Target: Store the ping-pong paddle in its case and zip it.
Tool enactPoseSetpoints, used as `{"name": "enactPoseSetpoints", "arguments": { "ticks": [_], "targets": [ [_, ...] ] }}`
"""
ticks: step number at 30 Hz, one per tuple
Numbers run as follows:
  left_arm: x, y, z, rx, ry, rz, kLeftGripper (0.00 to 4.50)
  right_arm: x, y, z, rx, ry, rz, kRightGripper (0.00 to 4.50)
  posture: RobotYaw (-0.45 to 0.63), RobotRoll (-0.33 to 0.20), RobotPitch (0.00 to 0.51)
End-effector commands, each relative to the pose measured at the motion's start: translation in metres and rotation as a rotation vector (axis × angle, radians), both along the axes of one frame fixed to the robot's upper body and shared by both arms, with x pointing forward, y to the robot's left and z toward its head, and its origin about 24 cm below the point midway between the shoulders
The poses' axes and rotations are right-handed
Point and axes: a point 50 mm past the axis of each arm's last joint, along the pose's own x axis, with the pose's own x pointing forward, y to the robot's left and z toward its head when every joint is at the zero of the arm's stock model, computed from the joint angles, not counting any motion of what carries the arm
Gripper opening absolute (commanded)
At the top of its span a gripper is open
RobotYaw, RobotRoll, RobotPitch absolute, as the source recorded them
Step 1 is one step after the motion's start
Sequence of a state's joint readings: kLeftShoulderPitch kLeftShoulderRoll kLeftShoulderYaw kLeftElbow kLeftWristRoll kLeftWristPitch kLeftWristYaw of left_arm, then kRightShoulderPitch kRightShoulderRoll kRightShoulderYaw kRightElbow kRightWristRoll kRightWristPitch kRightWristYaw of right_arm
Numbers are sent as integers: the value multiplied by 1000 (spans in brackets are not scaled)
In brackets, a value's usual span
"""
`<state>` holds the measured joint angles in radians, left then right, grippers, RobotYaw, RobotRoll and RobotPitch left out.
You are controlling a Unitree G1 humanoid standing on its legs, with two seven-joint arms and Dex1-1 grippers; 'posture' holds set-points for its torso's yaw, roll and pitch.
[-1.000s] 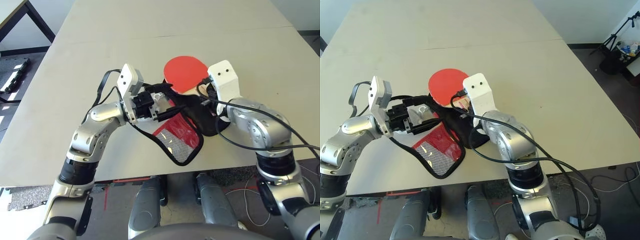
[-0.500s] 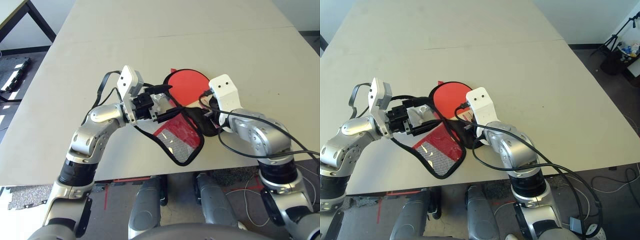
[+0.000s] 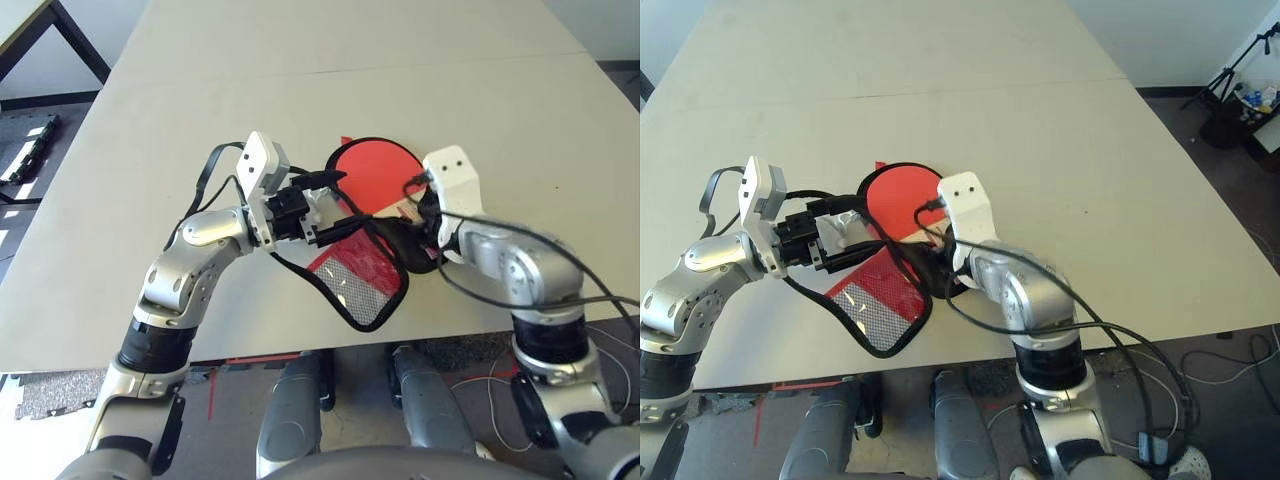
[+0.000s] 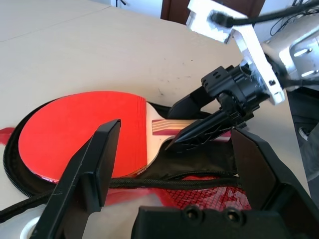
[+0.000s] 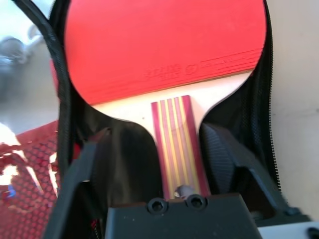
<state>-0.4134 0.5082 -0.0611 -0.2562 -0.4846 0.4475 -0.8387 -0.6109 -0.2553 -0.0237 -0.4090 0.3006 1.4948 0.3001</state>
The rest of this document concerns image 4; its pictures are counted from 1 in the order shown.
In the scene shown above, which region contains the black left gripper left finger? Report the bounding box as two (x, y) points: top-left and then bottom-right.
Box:
(29, 119), (122, 239)

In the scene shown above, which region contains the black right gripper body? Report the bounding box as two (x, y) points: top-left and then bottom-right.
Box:
(200, 63), (272, 125)

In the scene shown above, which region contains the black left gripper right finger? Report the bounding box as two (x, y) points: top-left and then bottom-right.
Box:
(231, 127), (319, 239)

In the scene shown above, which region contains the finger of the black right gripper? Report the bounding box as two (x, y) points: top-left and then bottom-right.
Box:
(167, 88), (218, 120)
(165, 109), (247, 153)

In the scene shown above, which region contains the red black paddle case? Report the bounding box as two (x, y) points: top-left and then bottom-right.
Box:
(0, 98), (252, 222)

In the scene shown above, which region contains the white plastic ring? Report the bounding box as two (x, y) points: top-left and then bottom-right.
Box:
(18, 216), (40, 239)

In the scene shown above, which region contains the red ping-pong paddle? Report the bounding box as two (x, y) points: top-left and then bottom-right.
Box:
(18, 91), (231, 185)

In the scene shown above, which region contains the brown wooden door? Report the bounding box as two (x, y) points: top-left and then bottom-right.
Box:
(160, 0), (262, 25)

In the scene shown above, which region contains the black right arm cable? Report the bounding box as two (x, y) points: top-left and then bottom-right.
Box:
(210, 3), (319, 28)

